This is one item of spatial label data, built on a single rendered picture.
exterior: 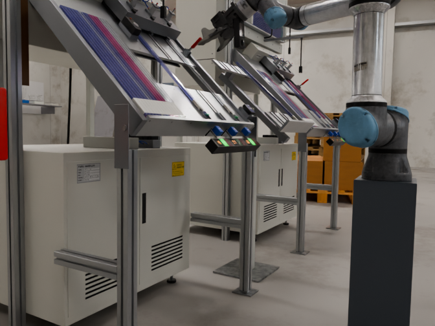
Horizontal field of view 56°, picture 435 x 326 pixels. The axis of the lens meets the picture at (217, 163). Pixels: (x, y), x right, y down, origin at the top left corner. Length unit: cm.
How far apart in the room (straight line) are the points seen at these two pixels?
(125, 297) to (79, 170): 45
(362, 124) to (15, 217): 113
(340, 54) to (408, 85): 167
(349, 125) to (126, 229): 70
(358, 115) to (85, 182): 88
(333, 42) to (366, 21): 927
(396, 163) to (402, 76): 892
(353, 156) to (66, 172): 334
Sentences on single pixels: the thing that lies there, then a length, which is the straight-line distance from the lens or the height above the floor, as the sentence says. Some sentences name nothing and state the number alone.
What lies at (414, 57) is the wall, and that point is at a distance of 1033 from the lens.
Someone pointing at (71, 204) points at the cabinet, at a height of 45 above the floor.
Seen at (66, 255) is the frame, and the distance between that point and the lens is 133.
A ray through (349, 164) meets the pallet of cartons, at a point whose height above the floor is 40.
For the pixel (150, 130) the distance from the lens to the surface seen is 119.
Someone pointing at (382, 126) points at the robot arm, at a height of 72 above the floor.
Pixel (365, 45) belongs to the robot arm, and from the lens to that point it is 130.
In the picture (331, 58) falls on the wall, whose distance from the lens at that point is 1050.
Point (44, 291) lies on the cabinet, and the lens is 153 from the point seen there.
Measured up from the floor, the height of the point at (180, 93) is 83.
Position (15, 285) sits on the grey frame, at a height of 17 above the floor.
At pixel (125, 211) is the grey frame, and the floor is 48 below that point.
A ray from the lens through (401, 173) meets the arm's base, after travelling 140.
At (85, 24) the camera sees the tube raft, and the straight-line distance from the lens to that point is 144.
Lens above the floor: 69
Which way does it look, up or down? 4 degrees down
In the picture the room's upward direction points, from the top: 1 degrees clockwise
